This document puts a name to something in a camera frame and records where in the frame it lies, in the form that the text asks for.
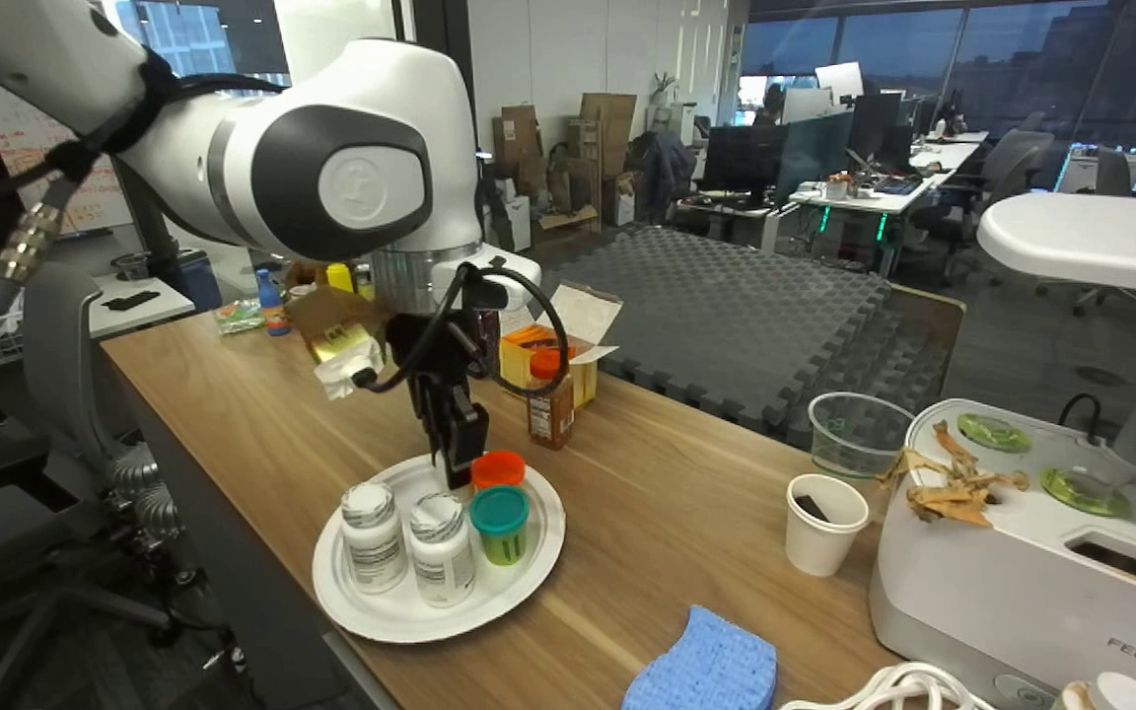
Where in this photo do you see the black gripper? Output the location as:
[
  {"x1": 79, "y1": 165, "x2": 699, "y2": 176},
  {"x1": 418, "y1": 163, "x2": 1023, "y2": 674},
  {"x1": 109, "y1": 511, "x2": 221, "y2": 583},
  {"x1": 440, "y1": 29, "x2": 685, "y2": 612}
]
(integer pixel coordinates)
[{"x1": 388, "y1": 311, "x2": 490, "y2": 489}]

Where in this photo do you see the spice bottle orange cap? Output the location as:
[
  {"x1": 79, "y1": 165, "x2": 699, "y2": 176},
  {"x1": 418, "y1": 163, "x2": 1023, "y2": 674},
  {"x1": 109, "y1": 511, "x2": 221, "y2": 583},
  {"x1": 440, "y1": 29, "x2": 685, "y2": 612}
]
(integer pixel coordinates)
[{"x1": 524, "y1": 348, "x2": 577, "y2": 445}]

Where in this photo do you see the white supplement bottle blue label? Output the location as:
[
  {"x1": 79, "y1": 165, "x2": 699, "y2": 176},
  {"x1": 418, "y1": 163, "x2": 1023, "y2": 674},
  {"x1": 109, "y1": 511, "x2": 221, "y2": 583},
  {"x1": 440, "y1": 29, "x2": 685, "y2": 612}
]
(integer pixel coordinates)
[{"x1": 340, "y1": 482, "x2": 405, "y2": 593}]

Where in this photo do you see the white pill bottle grey label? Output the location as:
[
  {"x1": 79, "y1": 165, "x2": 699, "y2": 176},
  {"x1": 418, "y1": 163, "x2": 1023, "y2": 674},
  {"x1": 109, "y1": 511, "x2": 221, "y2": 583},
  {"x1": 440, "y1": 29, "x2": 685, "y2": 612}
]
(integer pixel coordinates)
[{"x1": 405, "y1": 493, "x2": 476, "y2": 606}]

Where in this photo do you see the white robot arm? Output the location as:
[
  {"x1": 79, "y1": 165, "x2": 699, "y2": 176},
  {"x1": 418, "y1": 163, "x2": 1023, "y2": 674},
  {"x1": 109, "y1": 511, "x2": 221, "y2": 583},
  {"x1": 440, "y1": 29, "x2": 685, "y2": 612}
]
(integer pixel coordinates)
[{"x1": 0, "y1": 0, "x2": 542, "y2": 489}]

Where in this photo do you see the white paper plate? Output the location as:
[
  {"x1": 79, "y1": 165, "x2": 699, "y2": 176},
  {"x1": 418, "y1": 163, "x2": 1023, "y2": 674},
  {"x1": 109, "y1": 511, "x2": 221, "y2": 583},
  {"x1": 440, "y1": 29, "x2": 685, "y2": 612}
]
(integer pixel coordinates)
[{"x1": 311, "y1": 468, "x2": 567, "y2": 647}]

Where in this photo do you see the orange lid play-doh tub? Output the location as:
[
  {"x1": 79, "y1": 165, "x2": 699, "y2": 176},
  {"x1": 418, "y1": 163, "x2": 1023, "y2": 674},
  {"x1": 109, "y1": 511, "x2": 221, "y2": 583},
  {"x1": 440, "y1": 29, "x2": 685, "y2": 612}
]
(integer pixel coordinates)
[{"x1": 469, "y1": 451, "x2": 524, "y2": 493}]

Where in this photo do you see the teal lid play-doh tub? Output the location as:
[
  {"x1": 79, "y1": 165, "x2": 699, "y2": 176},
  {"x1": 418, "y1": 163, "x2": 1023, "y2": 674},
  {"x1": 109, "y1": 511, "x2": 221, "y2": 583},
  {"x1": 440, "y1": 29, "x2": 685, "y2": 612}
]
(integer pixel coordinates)
[{"x1": 469, "y1": 489, "x2": 527, "y2": 562}]

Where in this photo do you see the yellow open cardboard box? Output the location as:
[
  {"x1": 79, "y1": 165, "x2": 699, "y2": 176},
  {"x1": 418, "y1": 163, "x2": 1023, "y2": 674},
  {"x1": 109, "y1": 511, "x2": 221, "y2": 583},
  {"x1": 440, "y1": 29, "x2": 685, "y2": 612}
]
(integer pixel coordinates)
[{"x1": 497, "y1": 282, "x2": 622, "y2": 406}]

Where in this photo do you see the yellow mustard bottle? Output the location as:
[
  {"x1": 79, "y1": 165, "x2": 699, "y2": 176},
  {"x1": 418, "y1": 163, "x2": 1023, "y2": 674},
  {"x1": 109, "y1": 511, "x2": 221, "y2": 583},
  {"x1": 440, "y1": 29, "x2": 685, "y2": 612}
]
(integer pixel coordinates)
[{"x1": 322, "y1": 263, "x2": 356, "y2": 290}]

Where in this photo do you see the blue sponge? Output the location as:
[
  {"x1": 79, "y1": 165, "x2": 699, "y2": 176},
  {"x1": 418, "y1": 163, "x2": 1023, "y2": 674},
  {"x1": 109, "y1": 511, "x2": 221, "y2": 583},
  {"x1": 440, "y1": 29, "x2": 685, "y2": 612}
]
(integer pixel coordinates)
[{"x1": 622, "y1": 606, "x2": 776, "y2": 710}]

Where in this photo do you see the white paper cup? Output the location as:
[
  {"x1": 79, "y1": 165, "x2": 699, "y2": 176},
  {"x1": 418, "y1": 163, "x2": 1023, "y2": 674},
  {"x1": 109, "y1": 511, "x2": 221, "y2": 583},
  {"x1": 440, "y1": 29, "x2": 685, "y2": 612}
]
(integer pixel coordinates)
[{"x1": 783, "y1": 472, "x2": 872, "y2": 578}]

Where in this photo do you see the clear plastic cup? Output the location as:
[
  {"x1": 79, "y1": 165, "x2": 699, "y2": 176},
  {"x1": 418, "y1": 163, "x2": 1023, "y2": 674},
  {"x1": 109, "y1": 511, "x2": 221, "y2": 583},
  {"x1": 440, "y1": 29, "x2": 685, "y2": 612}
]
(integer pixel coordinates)
[{"x1": 807, "y1": 390, "x2": 912, "y2": 477}]

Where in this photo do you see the white planter appliance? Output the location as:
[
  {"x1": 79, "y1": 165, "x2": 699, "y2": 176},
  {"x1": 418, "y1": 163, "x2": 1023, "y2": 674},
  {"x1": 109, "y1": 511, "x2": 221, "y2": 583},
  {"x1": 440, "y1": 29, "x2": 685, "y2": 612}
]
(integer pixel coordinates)
[{"x1": 869, "y1": 398, "x2": 1136, "y2": 710}]

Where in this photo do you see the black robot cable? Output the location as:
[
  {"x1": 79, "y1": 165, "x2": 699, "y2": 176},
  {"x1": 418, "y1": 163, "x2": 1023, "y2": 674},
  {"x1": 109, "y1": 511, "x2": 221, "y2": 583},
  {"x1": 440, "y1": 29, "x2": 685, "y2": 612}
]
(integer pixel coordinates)
[{"x1": 356, "y1": 257, "x2": 577, "y2": 403}]

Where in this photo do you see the white coiled cord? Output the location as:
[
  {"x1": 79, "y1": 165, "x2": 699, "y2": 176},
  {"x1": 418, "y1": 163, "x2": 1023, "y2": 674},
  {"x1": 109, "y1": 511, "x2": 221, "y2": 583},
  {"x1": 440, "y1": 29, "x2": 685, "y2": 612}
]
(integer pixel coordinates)
[{"x1": 776, "y1": 658, "x2": 999, "y2": 710}]

